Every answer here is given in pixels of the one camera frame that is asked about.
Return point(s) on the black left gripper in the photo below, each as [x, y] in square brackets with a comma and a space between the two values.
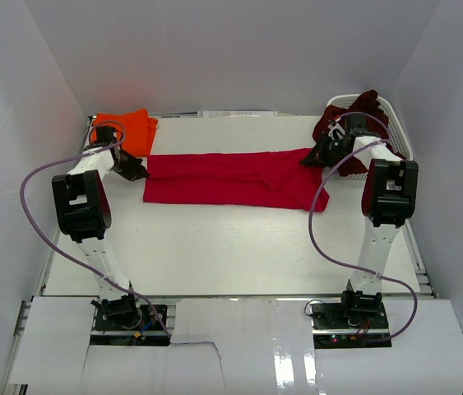
[136, 170]

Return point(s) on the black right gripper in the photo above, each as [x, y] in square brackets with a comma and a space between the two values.
[317, 157]

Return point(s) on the bright red t shirt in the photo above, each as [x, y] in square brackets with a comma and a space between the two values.
[273, 179]

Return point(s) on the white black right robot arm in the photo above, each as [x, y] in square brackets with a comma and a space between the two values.
[388, 201]

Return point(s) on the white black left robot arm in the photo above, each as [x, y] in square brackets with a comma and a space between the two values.
[84, 215]

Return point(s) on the orange folded t shirt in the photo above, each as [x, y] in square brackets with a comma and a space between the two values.
[138, 127]

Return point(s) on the white plastic laundry basket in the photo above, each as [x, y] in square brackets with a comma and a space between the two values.
[399, 141]

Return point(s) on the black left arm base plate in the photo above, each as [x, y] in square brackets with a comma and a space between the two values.
[143, 329]

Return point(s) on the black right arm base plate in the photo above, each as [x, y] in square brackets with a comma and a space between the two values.
[332, 330]

